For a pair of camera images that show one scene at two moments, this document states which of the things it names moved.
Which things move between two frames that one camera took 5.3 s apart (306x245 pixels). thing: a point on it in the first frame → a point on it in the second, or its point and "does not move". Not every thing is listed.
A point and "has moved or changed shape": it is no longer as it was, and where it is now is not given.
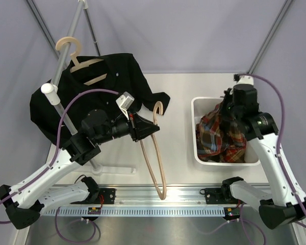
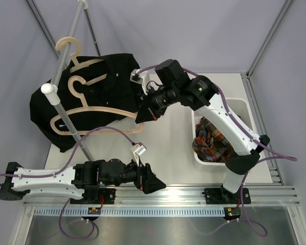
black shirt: (91, 83) has moved or changed shape
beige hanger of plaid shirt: (161, 109) → (53, 122)
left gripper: (139, 127) → (146, 180)
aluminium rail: (146, 195) does not move
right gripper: (230, 95) → (144, 114)
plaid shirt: (218, 140) does not move
